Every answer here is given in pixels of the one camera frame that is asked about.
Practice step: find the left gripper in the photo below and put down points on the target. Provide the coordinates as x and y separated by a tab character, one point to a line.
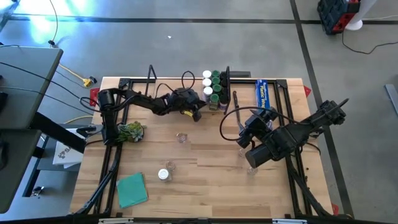
183	99

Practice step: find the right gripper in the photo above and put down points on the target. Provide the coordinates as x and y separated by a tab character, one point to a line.
258	126

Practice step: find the wooden shelf black metal frame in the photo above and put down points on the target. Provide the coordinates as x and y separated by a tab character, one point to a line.
174	96

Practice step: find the orange spice jar black lid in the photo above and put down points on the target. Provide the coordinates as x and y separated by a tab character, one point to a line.
223	75

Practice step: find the blue plastic wrap box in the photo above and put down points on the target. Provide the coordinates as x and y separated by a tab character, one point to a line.
262	93

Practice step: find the bagel seasoning jar white lid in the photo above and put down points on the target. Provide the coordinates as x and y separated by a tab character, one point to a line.
163	174

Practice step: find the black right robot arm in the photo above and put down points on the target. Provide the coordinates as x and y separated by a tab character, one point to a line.
298	130

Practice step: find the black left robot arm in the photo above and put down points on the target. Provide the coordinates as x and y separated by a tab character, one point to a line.
136	99

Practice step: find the black kitchen knife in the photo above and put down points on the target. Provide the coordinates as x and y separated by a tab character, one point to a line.
235	99

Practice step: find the potted succulent plant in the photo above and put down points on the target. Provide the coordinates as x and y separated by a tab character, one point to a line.
132	132

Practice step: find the red corner bumper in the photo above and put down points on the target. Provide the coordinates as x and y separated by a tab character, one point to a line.
335	209
307	91
94	95

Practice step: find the green sponge cloth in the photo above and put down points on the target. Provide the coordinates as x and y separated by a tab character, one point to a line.
132	190

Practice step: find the white box with logo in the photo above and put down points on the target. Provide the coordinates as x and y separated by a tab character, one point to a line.
66	155

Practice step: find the black red tool crate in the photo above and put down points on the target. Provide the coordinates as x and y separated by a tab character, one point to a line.
332	15

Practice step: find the grey metal bar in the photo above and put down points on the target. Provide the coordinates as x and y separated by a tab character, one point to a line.
392	96

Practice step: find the grey side table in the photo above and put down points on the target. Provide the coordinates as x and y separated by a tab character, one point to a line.
28	87

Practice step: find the metal clip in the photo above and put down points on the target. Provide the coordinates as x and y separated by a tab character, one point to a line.
37	191

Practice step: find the silver mounting bracket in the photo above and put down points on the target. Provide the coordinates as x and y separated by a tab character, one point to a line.
289	221
115	221

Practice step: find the white pedestal base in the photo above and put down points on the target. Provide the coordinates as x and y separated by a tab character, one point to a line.
354	25

